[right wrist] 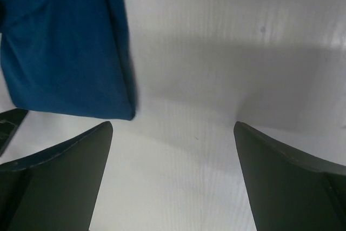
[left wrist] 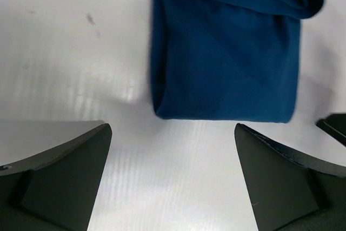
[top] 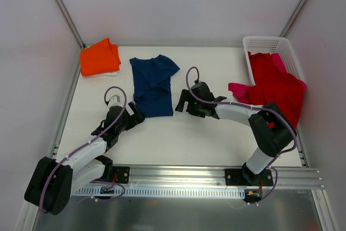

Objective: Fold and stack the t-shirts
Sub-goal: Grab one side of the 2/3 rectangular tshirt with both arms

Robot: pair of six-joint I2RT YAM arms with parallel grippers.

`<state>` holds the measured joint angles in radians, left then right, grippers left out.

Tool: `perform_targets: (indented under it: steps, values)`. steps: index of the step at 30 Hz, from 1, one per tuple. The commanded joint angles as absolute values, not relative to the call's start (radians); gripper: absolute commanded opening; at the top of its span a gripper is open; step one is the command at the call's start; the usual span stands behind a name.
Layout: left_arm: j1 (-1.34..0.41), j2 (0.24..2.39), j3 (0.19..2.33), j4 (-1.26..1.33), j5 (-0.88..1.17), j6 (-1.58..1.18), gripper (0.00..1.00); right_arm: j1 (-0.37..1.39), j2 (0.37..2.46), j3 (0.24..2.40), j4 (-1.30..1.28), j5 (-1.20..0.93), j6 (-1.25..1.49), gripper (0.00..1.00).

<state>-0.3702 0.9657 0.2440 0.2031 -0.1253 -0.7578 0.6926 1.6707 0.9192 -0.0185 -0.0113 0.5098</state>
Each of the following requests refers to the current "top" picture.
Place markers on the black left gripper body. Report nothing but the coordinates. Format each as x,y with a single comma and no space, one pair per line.
132,117

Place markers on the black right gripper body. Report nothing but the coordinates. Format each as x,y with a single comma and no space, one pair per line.
189,104

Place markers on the navy blue printed t-shirt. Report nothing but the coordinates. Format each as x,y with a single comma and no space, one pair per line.
152,85

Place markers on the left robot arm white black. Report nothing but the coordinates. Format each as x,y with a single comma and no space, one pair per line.
55,180

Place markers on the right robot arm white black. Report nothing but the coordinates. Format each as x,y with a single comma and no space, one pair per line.
270,128

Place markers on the pink t-shirt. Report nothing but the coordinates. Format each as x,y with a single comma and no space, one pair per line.
238,90

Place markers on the folded orange t-shirt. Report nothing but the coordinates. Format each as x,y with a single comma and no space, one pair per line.
100,58

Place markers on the red t-shirt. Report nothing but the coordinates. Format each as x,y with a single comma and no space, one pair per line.
291,109

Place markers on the white plastic basket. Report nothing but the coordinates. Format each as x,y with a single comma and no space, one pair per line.
272,44

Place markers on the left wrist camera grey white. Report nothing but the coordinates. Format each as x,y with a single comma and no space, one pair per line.
114,101

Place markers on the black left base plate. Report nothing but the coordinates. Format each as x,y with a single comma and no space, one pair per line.
120,174

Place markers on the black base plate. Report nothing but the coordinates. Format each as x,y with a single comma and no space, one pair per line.
243,177
120,174

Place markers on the aluminium mounting rail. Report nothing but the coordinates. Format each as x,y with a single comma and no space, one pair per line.
201,177

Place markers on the white slotted cable duct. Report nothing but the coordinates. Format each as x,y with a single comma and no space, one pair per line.
166,192

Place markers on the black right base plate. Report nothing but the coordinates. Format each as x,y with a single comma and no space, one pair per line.
243,177

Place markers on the left aluminium frame post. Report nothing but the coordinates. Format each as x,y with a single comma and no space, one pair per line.
69,21

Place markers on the aluminium frame post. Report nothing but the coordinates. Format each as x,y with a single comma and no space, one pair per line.
69,21
293,18

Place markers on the right aluminium frame post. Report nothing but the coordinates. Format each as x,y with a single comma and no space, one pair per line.
293,18

